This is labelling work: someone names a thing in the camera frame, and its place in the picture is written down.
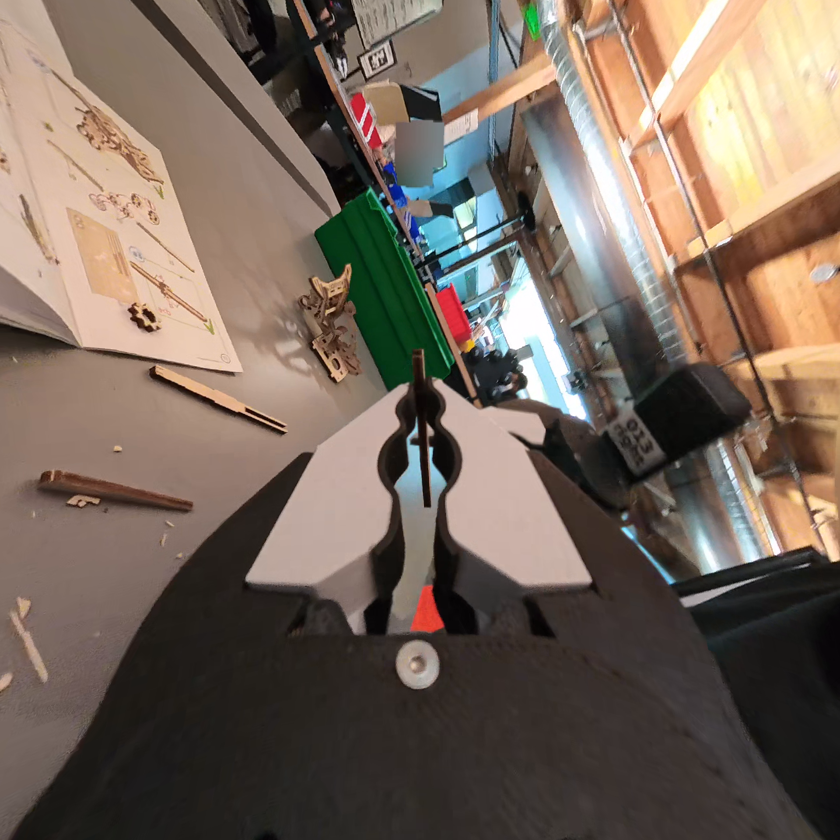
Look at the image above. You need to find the assembled wooden model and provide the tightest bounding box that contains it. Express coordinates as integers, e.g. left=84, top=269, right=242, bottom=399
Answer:
left=298, top=263, right=363, bottom=383

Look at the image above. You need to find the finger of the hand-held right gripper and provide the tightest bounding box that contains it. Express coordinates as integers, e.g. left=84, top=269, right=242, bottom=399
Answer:
left=482, top=406, right=547, bottom=449

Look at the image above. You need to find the dark wooden stick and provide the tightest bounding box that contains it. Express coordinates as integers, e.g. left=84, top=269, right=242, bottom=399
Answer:
left=37, top=469, right=195, bottom=513

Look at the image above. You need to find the silver metal duct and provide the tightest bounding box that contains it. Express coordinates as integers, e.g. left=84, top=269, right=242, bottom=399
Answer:
left=525, top=0, right=782, bottom=572

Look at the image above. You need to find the red storage bin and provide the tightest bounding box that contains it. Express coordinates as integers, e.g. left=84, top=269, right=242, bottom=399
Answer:
left=434, top=283, right=475, bottom=347
left=349, top=92, right=385, bottom=149

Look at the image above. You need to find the forked pale wooden piece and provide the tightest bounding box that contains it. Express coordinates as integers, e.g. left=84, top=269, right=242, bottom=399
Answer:
left=149, top=364, right=289, bottom=435

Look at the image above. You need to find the white instruction booklet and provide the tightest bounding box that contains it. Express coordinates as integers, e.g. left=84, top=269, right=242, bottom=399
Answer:
left=0, top=0, right=244, bottom=375

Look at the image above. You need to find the green plastic bin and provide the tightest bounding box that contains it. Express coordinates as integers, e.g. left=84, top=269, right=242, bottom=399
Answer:
left=314, top=188, right=455, bottom=390

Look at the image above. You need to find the small framed marker sign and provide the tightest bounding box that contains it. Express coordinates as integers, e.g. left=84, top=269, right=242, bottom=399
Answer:
left=357, top=41, right=399, bottom=79

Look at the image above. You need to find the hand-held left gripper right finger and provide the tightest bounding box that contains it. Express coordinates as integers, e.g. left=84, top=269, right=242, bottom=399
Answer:
left=425, top=379, right=593, bottom=632

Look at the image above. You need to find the long double wooden strip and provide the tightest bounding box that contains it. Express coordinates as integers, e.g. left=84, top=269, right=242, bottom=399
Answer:
left=410, top=350, right=437, bottom=508

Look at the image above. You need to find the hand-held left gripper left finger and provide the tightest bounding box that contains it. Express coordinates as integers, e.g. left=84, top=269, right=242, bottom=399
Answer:
left=244, top=384, right=421, bottom=632

